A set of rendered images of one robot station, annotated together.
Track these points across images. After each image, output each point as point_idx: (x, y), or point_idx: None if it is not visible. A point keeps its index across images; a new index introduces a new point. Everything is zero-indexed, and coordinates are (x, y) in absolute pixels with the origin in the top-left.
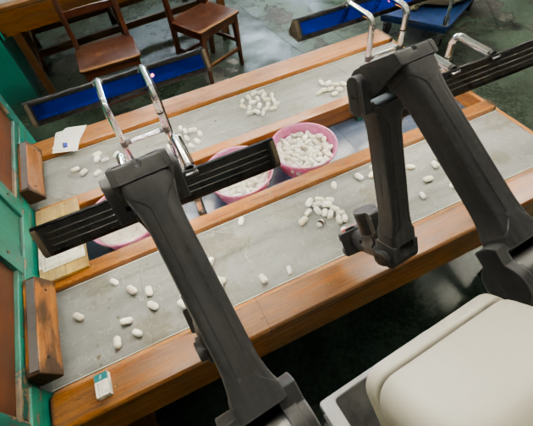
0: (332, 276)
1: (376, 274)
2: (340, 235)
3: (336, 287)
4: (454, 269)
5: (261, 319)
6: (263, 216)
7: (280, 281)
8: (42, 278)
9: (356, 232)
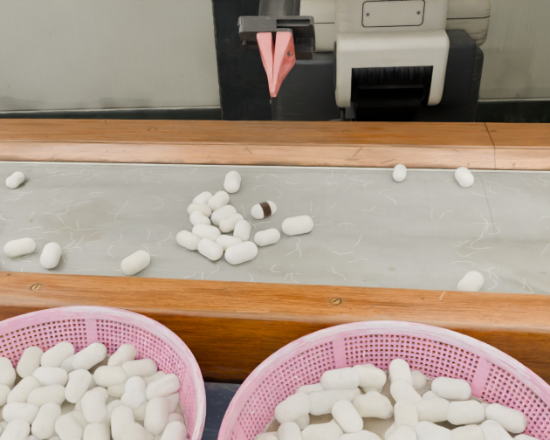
0: (329, 134)
1: (257, 120)
2: (312, 17)
3: (337, 126)
4: None
5: (494, 130)
6: (392, 281)
7: (428, 173)
8: None
9: (285, 8)
